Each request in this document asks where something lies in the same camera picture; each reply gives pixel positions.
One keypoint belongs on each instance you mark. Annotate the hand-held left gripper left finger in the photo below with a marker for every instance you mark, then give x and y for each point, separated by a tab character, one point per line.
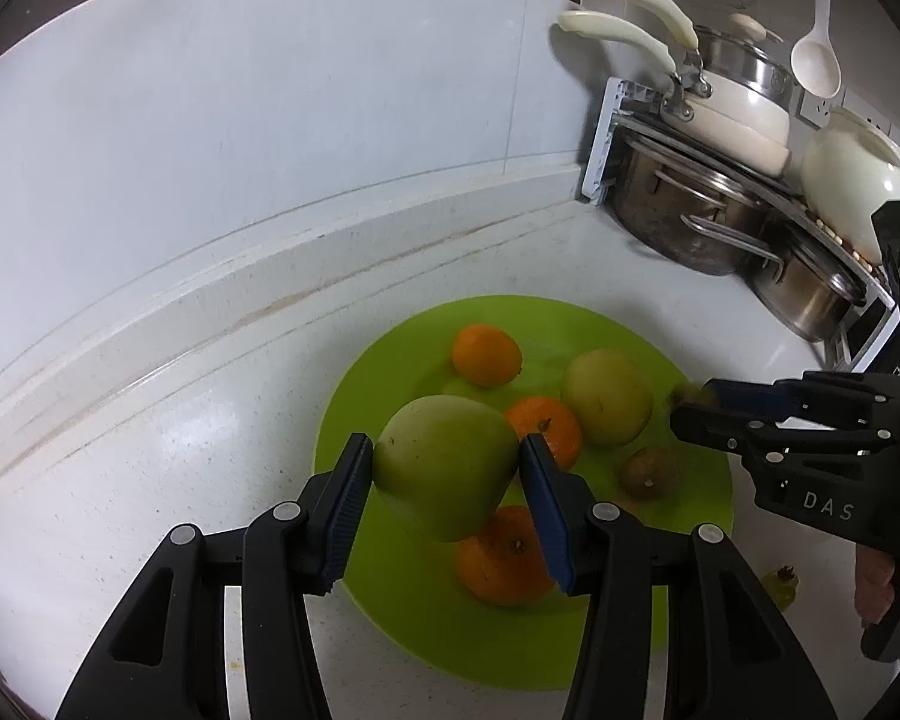
349	495

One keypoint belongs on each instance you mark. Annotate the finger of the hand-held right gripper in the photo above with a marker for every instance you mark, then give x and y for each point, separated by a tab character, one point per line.
712	431
735	394

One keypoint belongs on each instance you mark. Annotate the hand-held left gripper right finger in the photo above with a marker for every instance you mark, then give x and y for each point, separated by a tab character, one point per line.
547	510

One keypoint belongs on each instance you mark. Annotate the orange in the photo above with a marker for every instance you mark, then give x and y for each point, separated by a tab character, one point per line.
559	431
506	566
486	355

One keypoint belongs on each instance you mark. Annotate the small brown kiwi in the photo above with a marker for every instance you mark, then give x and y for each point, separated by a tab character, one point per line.
649	474

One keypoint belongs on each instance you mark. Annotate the green apple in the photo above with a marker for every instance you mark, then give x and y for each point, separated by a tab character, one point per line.
442	465

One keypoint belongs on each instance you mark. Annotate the pale yellow round fruit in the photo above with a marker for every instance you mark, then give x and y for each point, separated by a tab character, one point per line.
607	397

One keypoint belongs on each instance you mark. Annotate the green plate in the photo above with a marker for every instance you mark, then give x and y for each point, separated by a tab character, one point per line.
420	637

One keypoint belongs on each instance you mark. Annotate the person's right hand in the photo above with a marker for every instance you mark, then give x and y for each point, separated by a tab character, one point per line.
874	577

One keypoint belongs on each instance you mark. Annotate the small steel pot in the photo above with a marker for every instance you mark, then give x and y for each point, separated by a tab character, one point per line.
802	292

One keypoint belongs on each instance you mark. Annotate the large steel pot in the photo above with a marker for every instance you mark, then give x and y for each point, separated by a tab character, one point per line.
667	217

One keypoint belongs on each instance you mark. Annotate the white ceramic jar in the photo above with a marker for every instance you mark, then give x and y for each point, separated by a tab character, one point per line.
851	172

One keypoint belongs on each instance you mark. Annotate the white pot rack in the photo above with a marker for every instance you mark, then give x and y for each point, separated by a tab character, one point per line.
604	135

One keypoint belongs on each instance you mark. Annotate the steel pot with lid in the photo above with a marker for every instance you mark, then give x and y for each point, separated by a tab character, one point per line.
750	71

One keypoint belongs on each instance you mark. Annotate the white spoon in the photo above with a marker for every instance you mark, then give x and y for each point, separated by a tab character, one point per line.
816	60

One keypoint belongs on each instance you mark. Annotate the white wall socket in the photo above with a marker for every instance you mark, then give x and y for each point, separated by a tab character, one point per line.
862	109

